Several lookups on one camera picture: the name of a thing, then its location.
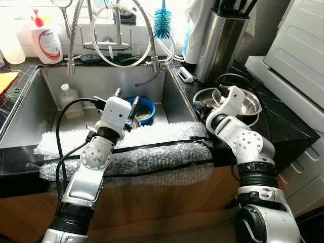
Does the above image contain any blue bottle brush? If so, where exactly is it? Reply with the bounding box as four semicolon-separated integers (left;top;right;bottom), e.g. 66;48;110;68
153;0;173;40

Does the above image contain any flexible metal faucet hose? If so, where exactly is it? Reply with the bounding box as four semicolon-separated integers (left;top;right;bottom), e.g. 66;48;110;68
66;0;165;75

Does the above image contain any bubble wrap sheet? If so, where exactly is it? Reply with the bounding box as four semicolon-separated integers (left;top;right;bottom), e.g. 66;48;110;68
33;120;216;195

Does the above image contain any blue bowl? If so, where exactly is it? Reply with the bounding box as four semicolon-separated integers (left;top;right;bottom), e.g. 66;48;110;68
126;96;156;126

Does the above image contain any steel knife block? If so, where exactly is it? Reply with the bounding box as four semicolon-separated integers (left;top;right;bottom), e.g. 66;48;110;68
195;0;251;83

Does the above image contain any clear glass bottle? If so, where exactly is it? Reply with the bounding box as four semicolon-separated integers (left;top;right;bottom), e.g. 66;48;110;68
58;84;82;119

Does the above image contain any white appliance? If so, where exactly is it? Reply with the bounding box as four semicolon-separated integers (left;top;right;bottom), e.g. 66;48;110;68
245;0;324;218

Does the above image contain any white bottle blue label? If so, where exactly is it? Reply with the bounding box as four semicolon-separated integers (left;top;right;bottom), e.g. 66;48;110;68
182;0;216;65

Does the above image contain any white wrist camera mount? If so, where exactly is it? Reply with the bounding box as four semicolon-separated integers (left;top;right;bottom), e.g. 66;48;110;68
97;95;133;135
215;85;247;118

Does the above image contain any large steel plate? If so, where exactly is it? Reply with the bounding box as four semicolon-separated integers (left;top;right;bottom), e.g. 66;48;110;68
193;87;263;127

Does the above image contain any black wire dish rack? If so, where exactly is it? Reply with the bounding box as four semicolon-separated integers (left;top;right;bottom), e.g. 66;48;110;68
0;66;36;127

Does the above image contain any dark scouring pad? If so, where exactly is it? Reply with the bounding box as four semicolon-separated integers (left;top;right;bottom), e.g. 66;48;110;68
78;54;100;65

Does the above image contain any translucent plastic bottle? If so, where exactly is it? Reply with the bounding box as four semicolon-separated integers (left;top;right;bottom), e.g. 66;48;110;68
0;23;26;65

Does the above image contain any chrome faucet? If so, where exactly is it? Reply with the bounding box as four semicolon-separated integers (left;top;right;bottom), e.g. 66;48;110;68
81;5;135;51

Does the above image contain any white looped hose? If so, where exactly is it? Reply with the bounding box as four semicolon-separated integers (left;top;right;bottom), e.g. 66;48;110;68
90;4;175;67

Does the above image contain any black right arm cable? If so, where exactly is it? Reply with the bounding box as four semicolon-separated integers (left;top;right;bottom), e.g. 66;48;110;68
215;72;266;127

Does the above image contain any small white clip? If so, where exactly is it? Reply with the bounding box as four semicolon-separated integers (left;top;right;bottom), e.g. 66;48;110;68
177;67;194;83

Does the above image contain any green sponge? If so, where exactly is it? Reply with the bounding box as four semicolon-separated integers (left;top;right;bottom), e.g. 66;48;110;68
119;55;140;65

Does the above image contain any steel kitchen sink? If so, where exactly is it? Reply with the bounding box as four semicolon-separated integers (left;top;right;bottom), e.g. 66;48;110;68
0;64;195;152

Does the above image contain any yellow cloth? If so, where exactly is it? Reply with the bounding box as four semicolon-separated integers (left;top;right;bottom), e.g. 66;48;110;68
0;71;18;94

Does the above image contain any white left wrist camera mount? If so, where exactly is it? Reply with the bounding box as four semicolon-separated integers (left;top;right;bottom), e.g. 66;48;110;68
97;95;133;135

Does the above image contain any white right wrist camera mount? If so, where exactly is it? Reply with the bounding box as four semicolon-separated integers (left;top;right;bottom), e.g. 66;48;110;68
215;85;247;118

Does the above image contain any thin chrome gooseneck tap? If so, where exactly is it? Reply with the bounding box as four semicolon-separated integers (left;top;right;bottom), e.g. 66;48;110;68
51;0;71;38

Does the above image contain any white soap bottle red pump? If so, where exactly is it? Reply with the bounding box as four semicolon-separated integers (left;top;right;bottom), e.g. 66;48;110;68
29;9;64;65

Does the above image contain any wooden cabinet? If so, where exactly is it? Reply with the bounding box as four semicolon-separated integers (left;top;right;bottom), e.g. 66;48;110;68
0;162;244;243

